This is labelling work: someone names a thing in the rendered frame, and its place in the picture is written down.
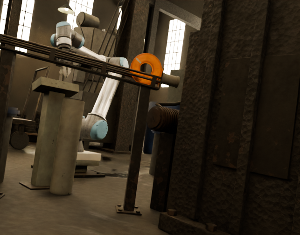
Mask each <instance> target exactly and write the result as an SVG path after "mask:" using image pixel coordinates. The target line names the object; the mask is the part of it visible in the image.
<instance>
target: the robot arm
mask: <svg viewBox="0 0 300 235"><path fill-rule="evenodd" d="M50 42H51V45H52V46H53V47H56V48H58V49H60V50H64V51H68V52H71V53H75V54H78V55H83V56H86V57H90V58H94V59H97V60H101V61H104V62H109V63H112V64H116V65H119V66H123V67H127V68H128V61H127V59H126V58H123V57H113V58H111V57H106V56H103V55H98V54H96V53H94V52H92V51H90V50H89V49H87V48H85V47H83V45H84V38H83V37H82V36H81V35H80V34H78V33H77V32H76V31H74V30H73V29H71V24H70V23H68V22H65V21H62V22H59V23H57V25H56V34H53V35H52V36H51V38H50ZM56 60H57V61H61V62H65V63H68V64H72V65H73V62H71V61H67V60H64V59H60V58H57V59H56ZM56 66H58V67H61V69H60V71H59V73H60V74H63V75H64V77H65V78H67V77H68V76H69V75H70V73H71V71H72V68H68V67H65V66H61V65H58V64H56ZM108 74H109V75H113V76H118V77H122V75H120V74H116V73H112V72H109V73H108ZM119 82H120V81H118V80H114V79H110V78H106V80H105V82H104V85H103V87H102V89H101V91H100V93H99V96H98V98H97V101H96V103H95V105H94V108H93V110H92V112H91V113H89V114H88V115H87V118H85V117H84V116H83V119H82V125H81V132H80V139H79V145H78V152H84V147H83V143H82V140H83V138H85V139H93V140H101V139H103V138H104V137H105V136H106V134H107V131H108V126H107V125H108V124H107V122H106V119H105V117H106V114H107V112H108V110H109V107H110V105H111V102H112V100H113V97H114V95H115V92H116V90H117V87H118V85H119Z"/></svg>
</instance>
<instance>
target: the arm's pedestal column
mask: <svg viewBox="0 0 300 235"><path fill-rule="evenodd" d="M96 177H105V174H101V173H98V172H95V171H91V170H88V169H87V166H76V167H75V174H74V178H96Z"/></svg>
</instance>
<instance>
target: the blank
mask: <svg viewBox="0 0 300 235"><path fill-rule="evenodd" d="M144 63H148V64H150V65H151V67H152V72H151V74H152V75H156V76H161V72H162V66H161V62H160V61H159V59H158V58H157V57H156V56H154V55H152V54H150V53H143V54H140V55H138V56H136V57H135V58H134V59H133V61H132V63H131V66H130V68H131V69H134V70H138V71H140V66H141V65H142V64H144ZM131 73H133V74H137V75H140V76H145V77H149V78H152V77H151V76H146V75H143V74H140V73H136V72H132V71H131ZM132 77H133V79H134V80H135V81H136V82H139V83H144V84H148V85H150V84H151V81H150V80H146V79H143V78H139V77H135V76H132Z"/></svg>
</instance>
